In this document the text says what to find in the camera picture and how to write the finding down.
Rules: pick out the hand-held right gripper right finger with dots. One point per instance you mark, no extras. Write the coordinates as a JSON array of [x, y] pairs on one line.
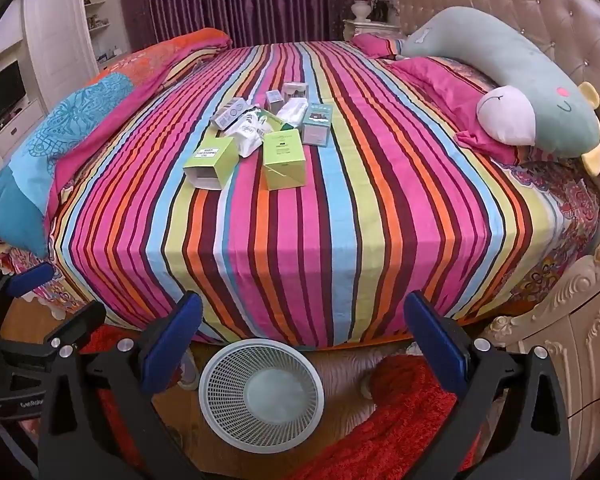
[[437, 340]]

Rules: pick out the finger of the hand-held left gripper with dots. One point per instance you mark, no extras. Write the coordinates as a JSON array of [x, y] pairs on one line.
[[30, 276], [82, 319]]

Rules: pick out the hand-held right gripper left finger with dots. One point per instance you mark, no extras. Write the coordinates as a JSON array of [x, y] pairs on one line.
[[177, 340]]

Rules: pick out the white plastic basket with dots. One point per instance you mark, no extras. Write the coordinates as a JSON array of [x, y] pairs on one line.
[[220, 410]]

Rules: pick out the white plastic pouch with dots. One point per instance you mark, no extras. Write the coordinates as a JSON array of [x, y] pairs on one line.
[[247, 142]]

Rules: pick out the small white box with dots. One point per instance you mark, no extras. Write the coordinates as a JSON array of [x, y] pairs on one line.
[[230, 111]]

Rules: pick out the white box with text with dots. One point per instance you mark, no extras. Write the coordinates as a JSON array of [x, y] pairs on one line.
[[295, 110]]

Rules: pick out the red shaggy rug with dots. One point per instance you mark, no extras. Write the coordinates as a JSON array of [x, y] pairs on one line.
[[405, 435]]

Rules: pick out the striped bed sheet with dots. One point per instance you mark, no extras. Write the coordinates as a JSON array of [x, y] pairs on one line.
[[330, 235]]

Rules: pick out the white television cabinet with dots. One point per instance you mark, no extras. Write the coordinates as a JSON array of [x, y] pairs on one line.
[[25, 125]]

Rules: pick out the patterned folded quilt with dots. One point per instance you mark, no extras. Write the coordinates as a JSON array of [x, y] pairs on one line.
[[80, 120]]

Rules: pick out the paisley bed sheet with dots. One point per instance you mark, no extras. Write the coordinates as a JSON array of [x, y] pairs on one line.
[[555, 200]]

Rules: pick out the green box with white label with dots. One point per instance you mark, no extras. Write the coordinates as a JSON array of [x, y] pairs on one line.
[[215, 160]]

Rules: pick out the black television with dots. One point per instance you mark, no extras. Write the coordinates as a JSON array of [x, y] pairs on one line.
[[2, 92]]

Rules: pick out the green box with dark label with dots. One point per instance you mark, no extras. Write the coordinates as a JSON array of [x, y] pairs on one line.
[[282, 160]]

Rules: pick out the white wardrobe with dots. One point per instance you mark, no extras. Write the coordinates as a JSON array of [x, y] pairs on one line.
[[60, 35]]

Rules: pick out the teal box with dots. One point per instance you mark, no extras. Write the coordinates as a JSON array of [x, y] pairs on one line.
[[316, 127]]

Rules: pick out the large pink pillow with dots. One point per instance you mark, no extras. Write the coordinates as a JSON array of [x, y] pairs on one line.
[[430, 90]]

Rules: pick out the small grey box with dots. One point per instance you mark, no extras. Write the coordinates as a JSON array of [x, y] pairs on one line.
[[274, 100], [296, 91]]

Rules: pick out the white open shelf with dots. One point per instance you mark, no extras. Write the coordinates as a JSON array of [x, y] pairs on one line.
[[102, 20]]

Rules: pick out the teal plush toy pillow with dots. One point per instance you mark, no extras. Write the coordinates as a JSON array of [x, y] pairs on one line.
[[510, 70]]

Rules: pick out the small pink pillow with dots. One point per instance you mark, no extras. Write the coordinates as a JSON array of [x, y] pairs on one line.
[[375, 44]]

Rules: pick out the white nightstand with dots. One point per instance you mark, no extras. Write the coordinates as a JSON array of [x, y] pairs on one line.
[[372, 29]]

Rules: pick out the purple curtain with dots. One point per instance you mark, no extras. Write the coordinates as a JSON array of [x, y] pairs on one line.
[[230, 0]]

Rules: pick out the tufted beige headboard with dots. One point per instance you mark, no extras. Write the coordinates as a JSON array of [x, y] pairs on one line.
[[530, 5]]

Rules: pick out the cream carved bed frame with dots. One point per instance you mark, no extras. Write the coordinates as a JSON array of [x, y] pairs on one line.
[[580, 340]]

